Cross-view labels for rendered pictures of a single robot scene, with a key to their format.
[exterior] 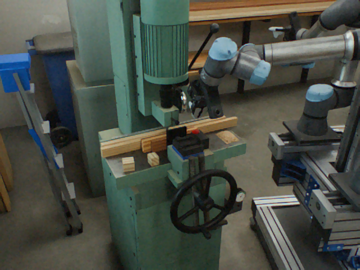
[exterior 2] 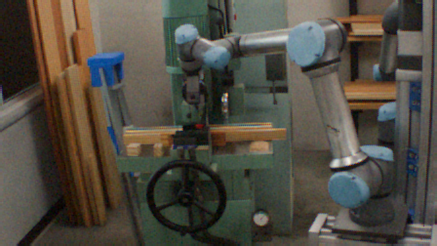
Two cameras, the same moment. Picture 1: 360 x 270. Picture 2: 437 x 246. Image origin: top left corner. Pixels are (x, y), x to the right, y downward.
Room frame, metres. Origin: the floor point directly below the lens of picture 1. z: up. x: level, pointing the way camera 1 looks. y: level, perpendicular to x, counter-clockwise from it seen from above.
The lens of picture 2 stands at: (-0.51, -1.17, 1.64)
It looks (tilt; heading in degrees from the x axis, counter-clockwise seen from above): 17 degrees down; 31
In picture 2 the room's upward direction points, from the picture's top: 4 degrees counter-clockwise
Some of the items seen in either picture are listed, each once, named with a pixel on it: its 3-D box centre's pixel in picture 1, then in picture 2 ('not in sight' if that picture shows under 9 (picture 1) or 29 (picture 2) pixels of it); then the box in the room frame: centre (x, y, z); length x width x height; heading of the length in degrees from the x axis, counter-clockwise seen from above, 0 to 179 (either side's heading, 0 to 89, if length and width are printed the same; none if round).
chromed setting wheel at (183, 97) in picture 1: (179, 100); (225, 102); (1.46, -0.01, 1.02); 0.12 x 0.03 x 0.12; 26
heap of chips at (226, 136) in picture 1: (227, 135); (258, 144); (1.32, -0.23, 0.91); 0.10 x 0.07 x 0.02; 26
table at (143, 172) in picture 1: (180, 157); (195, 158); (1.20, -0.01, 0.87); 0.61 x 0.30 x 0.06; 116
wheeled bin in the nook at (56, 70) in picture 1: (72, 88); not in sight; (3.01, 0.99, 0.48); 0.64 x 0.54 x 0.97; 114
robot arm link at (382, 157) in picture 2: not in sight; (374, 168); (1.06, -0.76, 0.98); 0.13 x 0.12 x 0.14; 171
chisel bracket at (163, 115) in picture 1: (165, 113); (193, 109); (1.31, 0.05, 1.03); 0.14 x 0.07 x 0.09; 26
